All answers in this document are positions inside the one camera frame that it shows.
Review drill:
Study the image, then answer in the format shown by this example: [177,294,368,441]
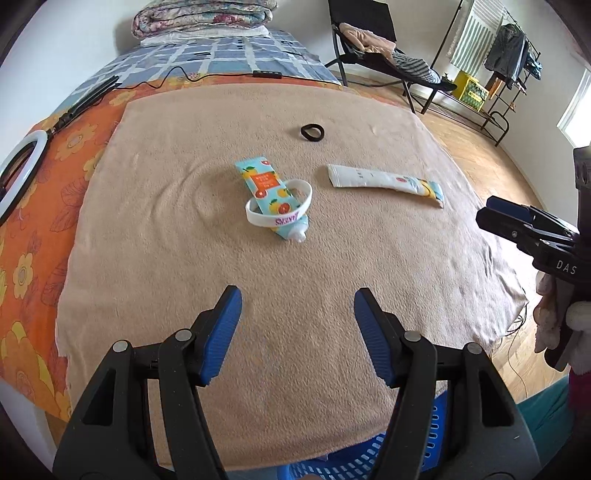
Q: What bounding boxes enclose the black clothes rack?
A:
[418,0,543,146]

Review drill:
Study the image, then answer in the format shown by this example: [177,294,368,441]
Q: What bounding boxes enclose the fruit print tube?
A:
[235,158,309,243]

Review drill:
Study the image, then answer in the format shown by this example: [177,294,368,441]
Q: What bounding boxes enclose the white wristband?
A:
[245,180,313,230]

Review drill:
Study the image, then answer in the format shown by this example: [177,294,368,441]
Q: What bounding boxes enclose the white orange tube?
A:
[327,164,445,209]

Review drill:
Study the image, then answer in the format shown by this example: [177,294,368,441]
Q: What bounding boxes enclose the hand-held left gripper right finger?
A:
[353,287,543,480]

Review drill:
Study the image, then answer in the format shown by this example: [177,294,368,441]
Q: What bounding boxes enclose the window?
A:
[556,69,591,146]

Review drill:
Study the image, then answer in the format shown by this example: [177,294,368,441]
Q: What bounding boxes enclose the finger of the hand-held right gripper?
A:
[475,208,578,256]
[487,196,578,236]

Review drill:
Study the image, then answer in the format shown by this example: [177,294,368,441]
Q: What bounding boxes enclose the dark jacket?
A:
[484,24,529,88]

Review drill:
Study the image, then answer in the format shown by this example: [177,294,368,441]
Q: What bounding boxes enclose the black cable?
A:
[117,66,254,90]

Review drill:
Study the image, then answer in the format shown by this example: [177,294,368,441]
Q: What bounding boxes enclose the tan towel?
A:
[55,83,529,472]

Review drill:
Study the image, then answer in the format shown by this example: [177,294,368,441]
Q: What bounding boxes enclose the blue plastic basket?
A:
[277,390,451,480]

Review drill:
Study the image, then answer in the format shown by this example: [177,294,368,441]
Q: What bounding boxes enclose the beige garment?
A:
[342,23,397,54]

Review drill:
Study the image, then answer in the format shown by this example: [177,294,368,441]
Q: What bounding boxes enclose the white ring light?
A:
[0,76,118,227]

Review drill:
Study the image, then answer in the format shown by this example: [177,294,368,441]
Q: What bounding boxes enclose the striped garment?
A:
[390,50,445,84]

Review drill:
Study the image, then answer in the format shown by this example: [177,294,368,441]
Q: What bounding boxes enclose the green striped towel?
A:
[447,0,504,73]

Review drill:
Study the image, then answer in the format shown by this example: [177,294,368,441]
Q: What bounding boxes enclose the yellow crate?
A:
[452,71,489,112]

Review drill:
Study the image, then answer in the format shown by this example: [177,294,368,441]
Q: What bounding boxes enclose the folded floral quilt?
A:
[131,0,278,38]

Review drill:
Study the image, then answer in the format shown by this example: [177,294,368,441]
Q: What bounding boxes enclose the blue plaid bed sheet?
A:
[51,27,340,114]

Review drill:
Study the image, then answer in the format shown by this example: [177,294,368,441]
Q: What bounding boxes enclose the person's right hand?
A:
[533,272,591,365]

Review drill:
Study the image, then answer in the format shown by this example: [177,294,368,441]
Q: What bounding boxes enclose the folded white cloth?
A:
[141,25,269,47]

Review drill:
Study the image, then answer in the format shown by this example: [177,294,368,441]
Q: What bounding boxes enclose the teal mat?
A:
[517,385,573,446]

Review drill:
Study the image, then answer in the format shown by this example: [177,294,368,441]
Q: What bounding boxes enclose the orange floral bed sheet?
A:
[0,74,342,421]

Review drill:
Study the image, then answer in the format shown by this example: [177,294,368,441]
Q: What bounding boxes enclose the black folding chair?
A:
[327,0,455,114]

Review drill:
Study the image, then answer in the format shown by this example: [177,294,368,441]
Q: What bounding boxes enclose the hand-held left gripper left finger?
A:
[53,285,243,480]

